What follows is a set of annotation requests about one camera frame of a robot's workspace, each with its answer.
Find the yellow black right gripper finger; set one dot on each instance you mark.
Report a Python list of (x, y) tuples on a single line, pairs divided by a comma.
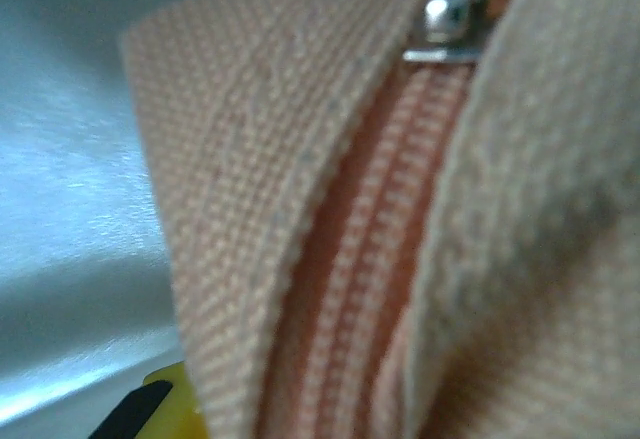
[(165, 409)]

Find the pink mesh pencil case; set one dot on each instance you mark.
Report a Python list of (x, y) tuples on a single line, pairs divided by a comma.
[(250, 159)]

